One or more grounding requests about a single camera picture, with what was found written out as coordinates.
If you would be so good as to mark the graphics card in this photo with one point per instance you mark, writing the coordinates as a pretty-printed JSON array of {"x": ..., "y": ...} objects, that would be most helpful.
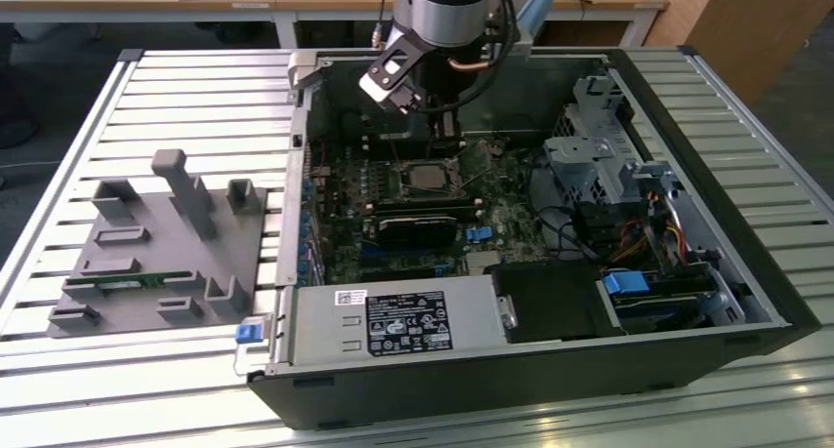
[{"x": 416, "y": 231}]

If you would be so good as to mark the pale blue teach pendant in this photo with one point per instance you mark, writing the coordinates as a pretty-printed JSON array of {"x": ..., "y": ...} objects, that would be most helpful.
[{"x": 537, "y": 4}]

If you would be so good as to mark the blue case latch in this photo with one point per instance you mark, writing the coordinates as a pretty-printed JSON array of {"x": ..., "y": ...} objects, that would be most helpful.
[{"x": 248, "y": 334}]

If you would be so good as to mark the wooden cabinet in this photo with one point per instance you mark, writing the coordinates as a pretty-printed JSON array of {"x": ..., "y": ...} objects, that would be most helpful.
[{"x": 748, "y": 28}]

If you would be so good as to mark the hard disk in blue carrier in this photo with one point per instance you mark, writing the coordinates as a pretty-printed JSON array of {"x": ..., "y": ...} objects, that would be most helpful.
[{"x": 626, "y": 283}]

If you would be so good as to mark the green motherboard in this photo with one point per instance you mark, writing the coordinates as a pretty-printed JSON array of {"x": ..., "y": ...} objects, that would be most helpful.
[{"x": 508, "y": 209}]

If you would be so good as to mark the silver perforated drive cage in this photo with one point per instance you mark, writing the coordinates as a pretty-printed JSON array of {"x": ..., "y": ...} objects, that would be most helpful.
[{"x": 586, "y": 175}]

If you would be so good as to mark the black PC case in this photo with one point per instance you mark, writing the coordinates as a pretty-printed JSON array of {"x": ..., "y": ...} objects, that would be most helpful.
[{"x": 520, "y": 394}]

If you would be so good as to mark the blue plastic board clip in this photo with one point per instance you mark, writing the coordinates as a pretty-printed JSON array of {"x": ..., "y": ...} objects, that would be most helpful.
[{"x": 479, "y": 234}]

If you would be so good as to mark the CPU socket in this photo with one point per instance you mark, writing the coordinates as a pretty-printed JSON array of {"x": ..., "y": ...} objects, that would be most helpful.
[{"x": 401, "y": 175}]

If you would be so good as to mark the silver finned heatsink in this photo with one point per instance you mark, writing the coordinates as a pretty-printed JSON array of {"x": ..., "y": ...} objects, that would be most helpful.
[{"x": 484, "y": 262}]

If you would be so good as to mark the silver power supply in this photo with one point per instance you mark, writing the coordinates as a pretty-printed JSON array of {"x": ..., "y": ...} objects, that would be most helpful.
[{"x": 325, "y": 331}]

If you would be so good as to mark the wooden desk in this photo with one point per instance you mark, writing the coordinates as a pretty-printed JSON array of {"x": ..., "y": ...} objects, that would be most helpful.
[{"x": 129, "y": 4}]

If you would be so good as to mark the grey parts rack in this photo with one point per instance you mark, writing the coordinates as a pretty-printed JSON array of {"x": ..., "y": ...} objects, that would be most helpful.
[{"x": 163, "y": 253}]

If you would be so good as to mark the silver CPU chip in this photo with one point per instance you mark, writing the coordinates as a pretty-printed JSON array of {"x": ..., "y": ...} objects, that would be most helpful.
[{"x": 427, "y": 177}]

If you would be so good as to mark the green RAM stick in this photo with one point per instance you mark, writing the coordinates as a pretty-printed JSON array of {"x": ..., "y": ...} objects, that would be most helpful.
[{"x": 149, "y": 278}]

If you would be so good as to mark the black RAM slot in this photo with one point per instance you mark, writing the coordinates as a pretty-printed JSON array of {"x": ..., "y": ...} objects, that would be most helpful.
[
  {"x": 409, "y": 144},
  {"x": 423, "y": 214},
  {"x": 409, "y": 135},
  {"x": 409, "y": 140},
  {"x": 423, "y": 202},
  {"x": 423, "y": 206},
  {"x": 423, "y": 210}
]

